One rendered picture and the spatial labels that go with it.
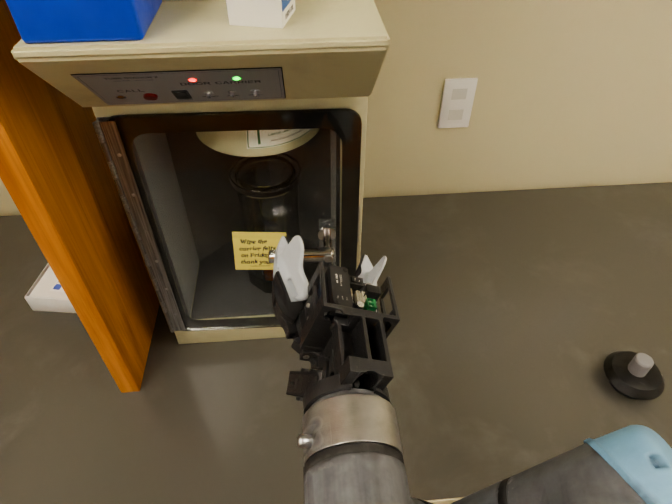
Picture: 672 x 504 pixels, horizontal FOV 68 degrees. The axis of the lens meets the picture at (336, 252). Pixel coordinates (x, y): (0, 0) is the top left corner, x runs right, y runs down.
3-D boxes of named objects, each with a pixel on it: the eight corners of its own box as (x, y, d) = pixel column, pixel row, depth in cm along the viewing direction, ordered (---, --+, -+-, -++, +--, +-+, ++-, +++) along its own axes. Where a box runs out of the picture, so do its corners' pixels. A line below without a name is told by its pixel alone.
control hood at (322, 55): (86, 97, 56) (51, 3, 49) (370, 87, 58) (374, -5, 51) (52, 153, 48) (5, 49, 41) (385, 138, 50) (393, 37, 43)
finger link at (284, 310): (305, 266, 52) (341, 333, 47) (299, 277, 53) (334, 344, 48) (264, 270, 49) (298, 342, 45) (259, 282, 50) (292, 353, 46)
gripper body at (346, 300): (392, 271, 47) (417, 384, 38) (357, 326, 52) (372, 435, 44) (316, 255, 45) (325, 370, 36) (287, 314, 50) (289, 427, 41)
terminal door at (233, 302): (176, 328, 85) (99, 114, 58) (354, 320, 87) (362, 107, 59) (175, 332, 85) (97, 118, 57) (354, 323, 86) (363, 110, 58)
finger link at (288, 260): (298, 205, 52) (336, 271, 47) (281, 245, 56) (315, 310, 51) (271, 206, 50) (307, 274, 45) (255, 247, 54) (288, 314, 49)
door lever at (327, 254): (270, 242, 72) (268, 228, 70) (335, 239, 72) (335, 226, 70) (268, 268, 68) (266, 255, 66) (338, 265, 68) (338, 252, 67)
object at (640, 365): (589, 360, 86) (603, 337, 82) (639, 357, 87) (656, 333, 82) (614, 409, 80) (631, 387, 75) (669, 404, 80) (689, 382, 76)
